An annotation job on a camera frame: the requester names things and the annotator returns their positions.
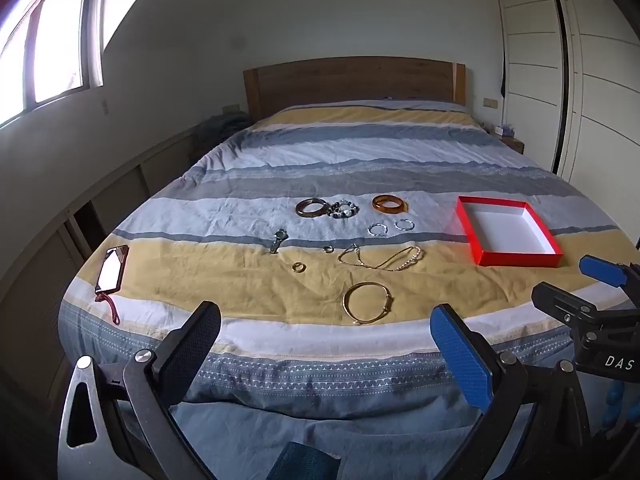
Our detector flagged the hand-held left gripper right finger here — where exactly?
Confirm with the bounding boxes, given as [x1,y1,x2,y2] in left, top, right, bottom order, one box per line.
[430,303,593,480]

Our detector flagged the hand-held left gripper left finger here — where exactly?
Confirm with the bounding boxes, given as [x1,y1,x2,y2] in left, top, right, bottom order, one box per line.
[57,301,222,480]

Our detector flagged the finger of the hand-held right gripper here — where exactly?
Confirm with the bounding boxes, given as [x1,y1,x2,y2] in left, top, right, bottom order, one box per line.
[531,282,640,376]
[579,255,640,306]

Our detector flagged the red cardboard box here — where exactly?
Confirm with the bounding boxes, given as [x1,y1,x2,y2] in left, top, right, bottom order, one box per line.
[456,196,565,268]

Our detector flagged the amber bangle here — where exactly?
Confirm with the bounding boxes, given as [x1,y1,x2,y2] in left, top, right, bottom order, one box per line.
[371,194,407,214]

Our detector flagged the person's right hand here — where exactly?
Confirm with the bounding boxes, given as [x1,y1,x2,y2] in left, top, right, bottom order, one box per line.
[602,379,640,433]

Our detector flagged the smartphone with red case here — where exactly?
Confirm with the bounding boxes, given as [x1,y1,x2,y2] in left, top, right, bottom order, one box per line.
[95,245,131,295]

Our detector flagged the thin gold bangle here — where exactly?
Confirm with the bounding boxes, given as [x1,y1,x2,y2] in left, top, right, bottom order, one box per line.
[342,281,393,326]

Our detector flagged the dark blue cloth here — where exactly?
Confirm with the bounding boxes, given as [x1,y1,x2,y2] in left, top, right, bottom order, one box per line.
[265,441,341,480]

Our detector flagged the dark brown bangle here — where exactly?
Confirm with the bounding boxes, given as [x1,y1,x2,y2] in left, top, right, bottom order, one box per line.
[295,198,329,218]

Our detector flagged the white wardrobe doors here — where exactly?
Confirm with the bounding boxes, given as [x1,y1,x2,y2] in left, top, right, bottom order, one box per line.
[492,0,640,201]

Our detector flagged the dark grey cloth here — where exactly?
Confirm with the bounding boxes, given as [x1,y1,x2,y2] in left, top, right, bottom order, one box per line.
[192,112,251,153]

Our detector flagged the striped bedspread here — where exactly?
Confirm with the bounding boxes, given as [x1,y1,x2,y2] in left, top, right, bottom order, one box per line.
[58,99,640,480]

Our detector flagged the wooden headboard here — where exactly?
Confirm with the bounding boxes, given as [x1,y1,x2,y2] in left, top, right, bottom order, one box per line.
[243,56,467,123]

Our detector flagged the window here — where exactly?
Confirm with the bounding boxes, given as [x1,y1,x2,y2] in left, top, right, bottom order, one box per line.
[0,0,103,128]

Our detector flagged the red phone strap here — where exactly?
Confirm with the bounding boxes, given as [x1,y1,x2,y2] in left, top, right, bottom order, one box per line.
[97,290,122,325]

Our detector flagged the gold chain necklace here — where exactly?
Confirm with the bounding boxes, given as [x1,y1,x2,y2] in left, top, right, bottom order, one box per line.
[338,243,424,272]

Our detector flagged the low beige wall cabinet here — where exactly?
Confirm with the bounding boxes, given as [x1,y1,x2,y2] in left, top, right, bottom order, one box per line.
[0,127,196,411]

